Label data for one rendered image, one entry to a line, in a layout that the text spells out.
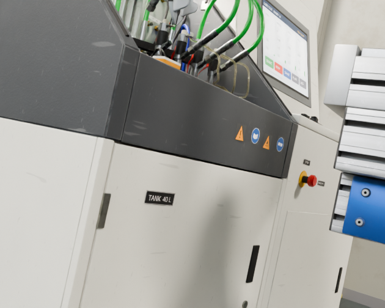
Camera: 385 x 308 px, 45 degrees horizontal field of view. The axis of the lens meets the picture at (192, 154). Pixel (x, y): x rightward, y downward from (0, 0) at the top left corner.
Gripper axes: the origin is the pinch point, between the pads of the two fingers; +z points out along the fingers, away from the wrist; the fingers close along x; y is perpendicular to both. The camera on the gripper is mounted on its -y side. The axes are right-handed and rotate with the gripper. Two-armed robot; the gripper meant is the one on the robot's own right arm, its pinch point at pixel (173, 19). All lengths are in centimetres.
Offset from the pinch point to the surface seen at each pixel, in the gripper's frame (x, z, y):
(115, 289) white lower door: -25, 60, 23
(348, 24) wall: 275, -103, -67
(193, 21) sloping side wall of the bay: 31.0, -11.9, -20.4
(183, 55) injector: 7.3, 7.1, -0.7
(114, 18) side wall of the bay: -33.6, 13.0, 17.7
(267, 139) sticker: 18.7, 25.1, 23.2
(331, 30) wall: 274, -98, -80
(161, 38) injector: -1.1, 5.4, -2.1
